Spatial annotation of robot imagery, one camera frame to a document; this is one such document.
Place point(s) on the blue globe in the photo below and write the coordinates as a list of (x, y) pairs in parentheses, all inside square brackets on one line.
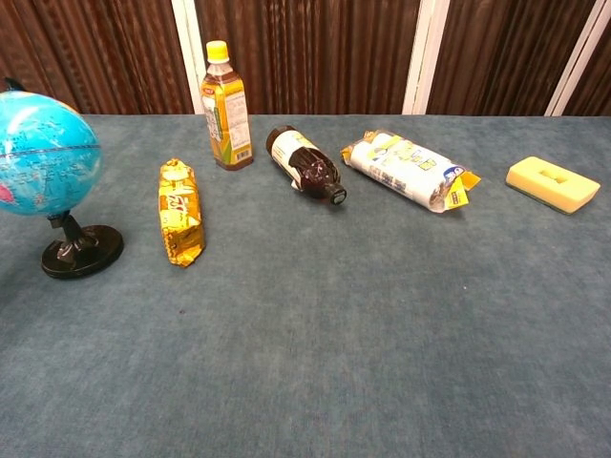
[(43, 152)]

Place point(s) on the dark bottle with black cap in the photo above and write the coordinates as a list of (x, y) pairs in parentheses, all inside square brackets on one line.
[(305, 164)]

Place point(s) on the blue table cloth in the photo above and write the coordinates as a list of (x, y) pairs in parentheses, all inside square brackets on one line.
[(334, 334)]

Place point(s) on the white and yellow plastic package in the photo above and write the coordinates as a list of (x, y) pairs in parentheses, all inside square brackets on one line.
[(406, 167)]

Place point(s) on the yellow snack packet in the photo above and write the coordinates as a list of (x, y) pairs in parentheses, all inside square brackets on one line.
[(180, 214)]

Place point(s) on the tea bottle with yellow cap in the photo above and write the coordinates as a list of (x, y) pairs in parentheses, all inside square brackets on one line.
[(225, 119)]

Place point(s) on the yellow sponge with green base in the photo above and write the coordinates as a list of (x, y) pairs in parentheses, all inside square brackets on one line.
[(549, 183)]

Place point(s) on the white screen frame post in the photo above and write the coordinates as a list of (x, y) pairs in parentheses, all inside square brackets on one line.
[(425, 57), (188, 43), (577, 67)]

